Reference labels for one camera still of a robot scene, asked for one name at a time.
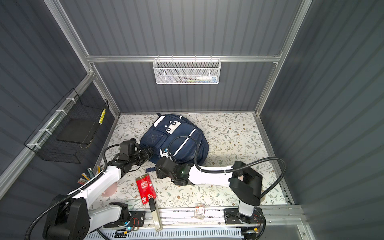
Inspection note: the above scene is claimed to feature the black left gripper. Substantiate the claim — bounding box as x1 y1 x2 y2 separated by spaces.
129 144 156 167

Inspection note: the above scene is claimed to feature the navy blue student backpack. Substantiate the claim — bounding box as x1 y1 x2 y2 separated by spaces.
140 113 209 165

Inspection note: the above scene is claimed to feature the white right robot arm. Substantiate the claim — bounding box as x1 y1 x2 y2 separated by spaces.
156 136 287 217

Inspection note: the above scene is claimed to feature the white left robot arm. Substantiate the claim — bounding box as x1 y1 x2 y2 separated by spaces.
24 139 155 240

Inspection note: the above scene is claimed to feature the red notebook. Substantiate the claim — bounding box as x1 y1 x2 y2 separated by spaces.
136 173 157 205

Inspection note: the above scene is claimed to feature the small clear packet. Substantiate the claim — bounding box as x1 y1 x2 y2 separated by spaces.
194 203 206 220

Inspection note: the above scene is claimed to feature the pink cup with pencils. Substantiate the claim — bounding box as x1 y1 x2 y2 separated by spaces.
77 164 118 198

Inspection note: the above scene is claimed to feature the black silver stapler tool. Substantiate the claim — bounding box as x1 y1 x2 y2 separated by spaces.
149 198 163 232

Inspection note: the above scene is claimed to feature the white tube in basket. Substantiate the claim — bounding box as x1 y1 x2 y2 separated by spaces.
196 76 217 83

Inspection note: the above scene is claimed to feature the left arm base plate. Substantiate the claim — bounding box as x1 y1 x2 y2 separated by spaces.
103 211 146 228

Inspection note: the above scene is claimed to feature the black wire wall basket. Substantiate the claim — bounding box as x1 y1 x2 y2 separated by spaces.
25 91 109 164

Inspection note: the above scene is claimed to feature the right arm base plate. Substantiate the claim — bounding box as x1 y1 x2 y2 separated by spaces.
224 208 266 226

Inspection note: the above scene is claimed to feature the white wire mesh basket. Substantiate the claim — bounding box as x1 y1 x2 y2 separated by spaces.
153 58 222 85

